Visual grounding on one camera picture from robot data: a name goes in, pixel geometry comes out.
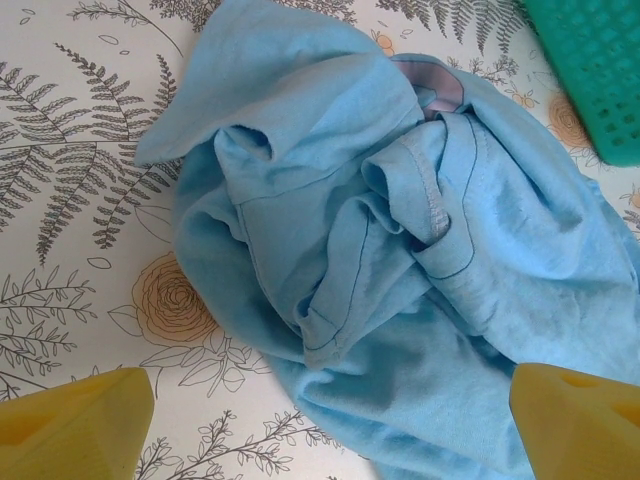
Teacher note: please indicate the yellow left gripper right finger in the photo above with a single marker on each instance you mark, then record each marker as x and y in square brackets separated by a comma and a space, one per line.
[585, 430]

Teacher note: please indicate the floral patterned tablecloth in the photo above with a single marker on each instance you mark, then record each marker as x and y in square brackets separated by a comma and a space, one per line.
[75, 210]

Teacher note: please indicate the light blue printed t-shirt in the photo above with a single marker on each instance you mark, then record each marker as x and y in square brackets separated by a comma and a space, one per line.
[380, 240]

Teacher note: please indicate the teal plastic mesh basket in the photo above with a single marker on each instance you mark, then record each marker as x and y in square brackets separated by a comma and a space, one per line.
[595, 65]

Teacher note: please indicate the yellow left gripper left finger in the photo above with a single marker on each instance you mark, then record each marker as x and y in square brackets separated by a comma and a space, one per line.
[75, 430]

